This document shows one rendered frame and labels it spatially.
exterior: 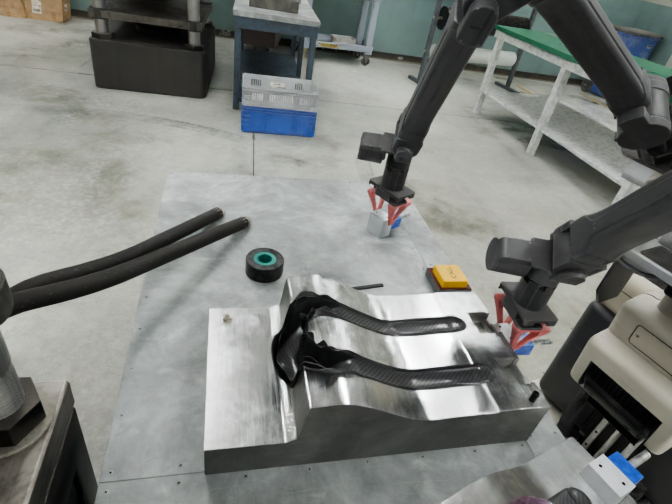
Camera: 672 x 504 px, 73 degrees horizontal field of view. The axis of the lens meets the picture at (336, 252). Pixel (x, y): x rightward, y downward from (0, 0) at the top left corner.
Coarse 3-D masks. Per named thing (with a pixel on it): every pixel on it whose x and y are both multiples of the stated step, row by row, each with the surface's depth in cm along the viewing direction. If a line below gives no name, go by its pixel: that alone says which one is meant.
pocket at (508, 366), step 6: (498, 360) 74; (504, 360) 75; (510, 360) 75; (516, 360) 75; (504, 366) 76; (510, 366) 76; (516, 366) 75; (504, 372) 75; (510, 372) 75; (516, 372) 74; (510, 378) 74; (516, 378) 74; (522, 378) 73; (510, 384) 73; (516, 384) 74
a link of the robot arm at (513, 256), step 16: (496, 240) 75; (512, 240) 72; (528, 240) 72; (544, 240) 72; (496, 256) 73; (512, 256) 71; (528, 256) 71; (544, 256) 71; (512, 272) 74; (560, 272) 68; (576, 272) 66
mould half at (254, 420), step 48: (288, 288) 74; (336, 288) 77; (240, 336) 73; (336, 336) 66; (384, 336) 74; (432, 336) 76; (480, 336) 78; (240, 384) 66; (336, 384) 59; (384, 384) 64; (528, 384) 70; (240, 432) 60; (288, 432) 60; (336, 432) 60; (384, 432) 63; (432, 432) 65; (480, 432) 68; (528, 432) 71
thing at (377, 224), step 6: (378, 210) 116; (372, 216) 114; (378, 216) 113; (384, 216) 114; (402, 216) 120; (372, 222) 115; (378, 222) 113; (384, 222) 112; (396, 222) 116; (366, 228) 117; (372, 228) 116; (378, 228) 114; (384, 228) 114; (390, 228) 115; (378, 234) 114; (384, 234) 115
